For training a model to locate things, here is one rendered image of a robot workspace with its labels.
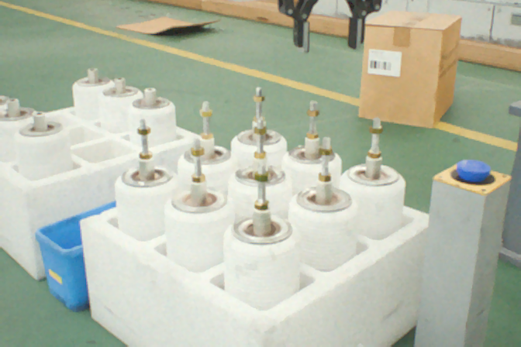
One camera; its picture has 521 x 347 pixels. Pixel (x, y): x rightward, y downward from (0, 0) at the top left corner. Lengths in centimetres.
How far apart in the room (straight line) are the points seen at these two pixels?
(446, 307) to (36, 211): 69
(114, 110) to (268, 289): 70
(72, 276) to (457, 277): 59
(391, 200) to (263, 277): 25
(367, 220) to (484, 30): 211
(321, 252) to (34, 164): 56
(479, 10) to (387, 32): 107
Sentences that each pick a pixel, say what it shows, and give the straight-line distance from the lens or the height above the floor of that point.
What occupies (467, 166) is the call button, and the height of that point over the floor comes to 33.
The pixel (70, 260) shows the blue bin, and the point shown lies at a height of 10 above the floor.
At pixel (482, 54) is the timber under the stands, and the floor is 4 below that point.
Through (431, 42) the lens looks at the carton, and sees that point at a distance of 192.
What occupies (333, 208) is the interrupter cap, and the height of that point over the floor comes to 25.
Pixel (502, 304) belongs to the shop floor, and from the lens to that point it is 116.
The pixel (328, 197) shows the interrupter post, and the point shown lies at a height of 26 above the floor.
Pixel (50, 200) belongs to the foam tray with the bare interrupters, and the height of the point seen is 15.
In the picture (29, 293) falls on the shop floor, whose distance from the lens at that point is 118.
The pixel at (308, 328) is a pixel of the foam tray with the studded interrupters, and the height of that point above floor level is 14.
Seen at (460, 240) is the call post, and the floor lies 24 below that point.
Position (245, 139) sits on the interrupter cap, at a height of 25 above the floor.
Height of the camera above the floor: 62
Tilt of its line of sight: 22 degrees down
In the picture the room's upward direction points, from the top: straight up
